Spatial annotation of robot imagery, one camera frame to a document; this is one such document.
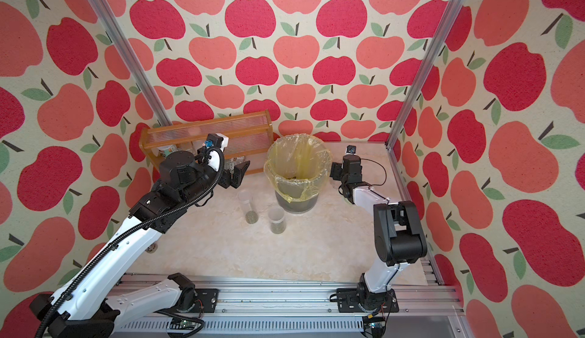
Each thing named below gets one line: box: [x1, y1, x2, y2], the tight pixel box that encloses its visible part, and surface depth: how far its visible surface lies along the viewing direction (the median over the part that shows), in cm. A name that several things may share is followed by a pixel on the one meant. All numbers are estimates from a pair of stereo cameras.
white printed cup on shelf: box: [156, 144, 179, 159], surface depth 93 cm
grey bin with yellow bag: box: [263, 133, 333, 214], surface depth 86 cm
